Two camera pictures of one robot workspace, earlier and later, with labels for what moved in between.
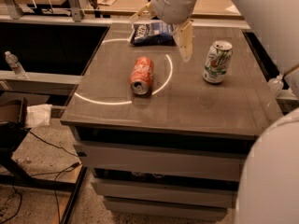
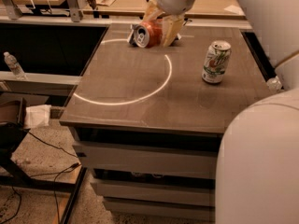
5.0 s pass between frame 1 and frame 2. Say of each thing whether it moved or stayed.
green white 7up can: stayed
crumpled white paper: stayed
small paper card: stayed
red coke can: moved
